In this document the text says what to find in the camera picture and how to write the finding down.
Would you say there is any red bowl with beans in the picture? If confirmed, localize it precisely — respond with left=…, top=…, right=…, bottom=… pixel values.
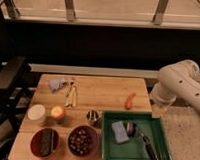
left=68, top=126, right=99, bottom=158

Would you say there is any green plastic tray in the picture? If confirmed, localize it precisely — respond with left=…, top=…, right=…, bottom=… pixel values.
left=101, top=111, right=172, bottom=160

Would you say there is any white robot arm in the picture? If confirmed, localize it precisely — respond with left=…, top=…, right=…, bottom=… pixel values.
left=150, top=59, right=200, bottom=118

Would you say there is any blue grey sponge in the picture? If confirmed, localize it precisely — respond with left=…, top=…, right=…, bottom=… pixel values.
left=111, top=121, right=129, bottom=144

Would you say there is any orange topped small jar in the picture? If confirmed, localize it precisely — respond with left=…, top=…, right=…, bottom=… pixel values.
left=50, top=106, right=65, bottom=123

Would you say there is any white lidded jar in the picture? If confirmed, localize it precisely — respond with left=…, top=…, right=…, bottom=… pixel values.
left=27, top=104, right=46, bottom=125

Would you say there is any wooden cutting board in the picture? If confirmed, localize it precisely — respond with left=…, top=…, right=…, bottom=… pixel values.
left=8, top=74, right=151, bottom=160

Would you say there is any small metal cup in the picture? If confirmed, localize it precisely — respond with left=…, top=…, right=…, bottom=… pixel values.
left=86, top=110, right=101, bottom=126

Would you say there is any black side shelf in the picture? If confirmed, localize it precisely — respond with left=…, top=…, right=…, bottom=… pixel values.
left=0, top=55, right=32, bottom=152

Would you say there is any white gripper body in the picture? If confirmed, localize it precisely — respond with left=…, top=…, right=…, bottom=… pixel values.
left=150, top=83, right=176, bottom=117

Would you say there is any grey crumpled cloth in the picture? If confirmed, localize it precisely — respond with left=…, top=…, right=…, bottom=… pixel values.
left=48, top=79, right=68, bottom=92

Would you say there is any red bowl with dark block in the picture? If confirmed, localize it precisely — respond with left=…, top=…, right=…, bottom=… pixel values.
left=30, top=128, right=59, bottom=158

